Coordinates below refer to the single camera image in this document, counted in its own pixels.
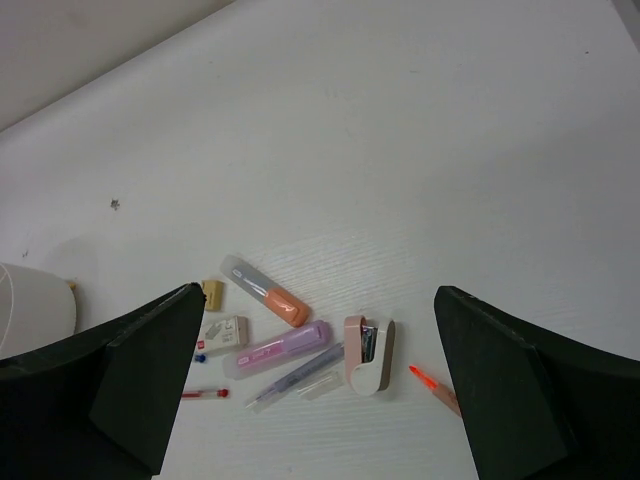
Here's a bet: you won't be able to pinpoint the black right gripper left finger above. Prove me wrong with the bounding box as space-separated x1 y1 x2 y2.
1 283 205 479

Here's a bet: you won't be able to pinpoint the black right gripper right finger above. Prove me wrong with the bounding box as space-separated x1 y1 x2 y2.
434 286 639 479

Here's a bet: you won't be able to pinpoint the grey-purple marker pen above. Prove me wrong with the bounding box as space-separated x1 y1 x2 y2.
245 342 344 413

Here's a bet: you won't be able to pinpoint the orange tip beige highlighter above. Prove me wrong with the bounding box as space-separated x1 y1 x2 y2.
409 365 462 417

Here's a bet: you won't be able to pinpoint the white round divided container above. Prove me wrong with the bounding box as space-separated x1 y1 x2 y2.
1 263 77 359

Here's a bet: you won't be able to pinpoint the red gel pen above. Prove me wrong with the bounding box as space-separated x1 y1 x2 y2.
181 388 229 400

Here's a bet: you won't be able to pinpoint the white staple box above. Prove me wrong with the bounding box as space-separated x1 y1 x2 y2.
195 316 249 355

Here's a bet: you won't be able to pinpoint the yellow staple box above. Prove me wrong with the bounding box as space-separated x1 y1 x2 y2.
201 279 224 312

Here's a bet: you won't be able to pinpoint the clear pen cap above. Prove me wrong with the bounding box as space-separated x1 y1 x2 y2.
297 371 343 401

